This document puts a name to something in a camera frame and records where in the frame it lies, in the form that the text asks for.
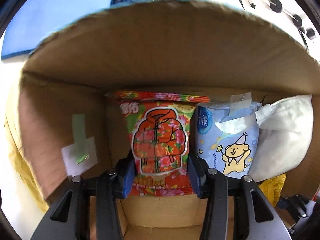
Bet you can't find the yellow wrinkled cloth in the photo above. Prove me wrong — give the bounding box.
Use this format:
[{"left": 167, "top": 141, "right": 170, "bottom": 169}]
[{"left": 4, "top": 115, "right": 49, "bottom": 213}]

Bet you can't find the brown cardboard box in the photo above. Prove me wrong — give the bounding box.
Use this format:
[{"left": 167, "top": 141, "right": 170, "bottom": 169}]
[{"left": 18, "top": 1, "right": 319, "bottom": 239}]

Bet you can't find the blue cartoon tissue pack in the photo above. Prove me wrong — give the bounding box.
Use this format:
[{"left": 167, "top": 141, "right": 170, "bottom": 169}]
[{"left": 195, "top": 93, "right": 261, "bottom": 179}]

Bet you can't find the white plastic pillow bag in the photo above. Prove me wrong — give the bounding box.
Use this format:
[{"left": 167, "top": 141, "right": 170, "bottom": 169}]
[{"left": 248, "top": 95, "right": 313, "bottom": 182}]

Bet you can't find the black dumbbell barbell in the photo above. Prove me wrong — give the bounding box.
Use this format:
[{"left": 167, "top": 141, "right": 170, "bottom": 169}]
[{"left": 254, "top": 0, "right": 319, "bottom": 43}]

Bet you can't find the yellow snack bag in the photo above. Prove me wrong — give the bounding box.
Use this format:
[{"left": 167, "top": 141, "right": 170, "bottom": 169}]
[{"left": 258, "top": 174, "right": 286, "bottom": 207}]

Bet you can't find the red floral snack bag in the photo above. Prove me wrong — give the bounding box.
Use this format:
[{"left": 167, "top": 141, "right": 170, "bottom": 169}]
[{"left": 107, "top": 91, "right": 209, "bottom": 197}]

